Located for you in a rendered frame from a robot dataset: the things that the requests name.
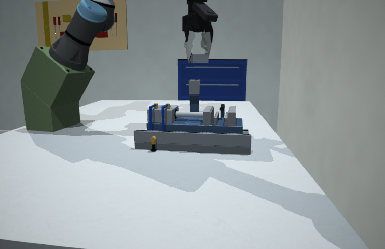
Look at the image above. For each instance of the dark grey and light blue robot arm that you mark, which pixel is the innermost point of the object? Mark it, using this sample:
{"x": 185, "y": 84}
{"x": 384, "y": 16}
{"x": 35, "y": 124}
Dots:
{"x": 92, "y": 17}

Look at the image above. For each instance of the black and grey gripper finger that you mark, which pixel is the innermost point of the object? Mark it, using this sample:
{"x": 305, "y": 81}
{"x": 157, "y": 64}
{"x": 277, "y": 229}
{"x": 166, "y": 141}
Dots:
{"x": 207, "y": 38}
{"x": 189, "y": 34}

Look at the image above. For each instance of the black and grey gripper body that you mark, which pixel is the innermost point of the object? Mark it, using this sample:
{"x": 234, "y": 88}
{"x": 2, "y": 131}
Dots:
{"x": 196, "y": 21}

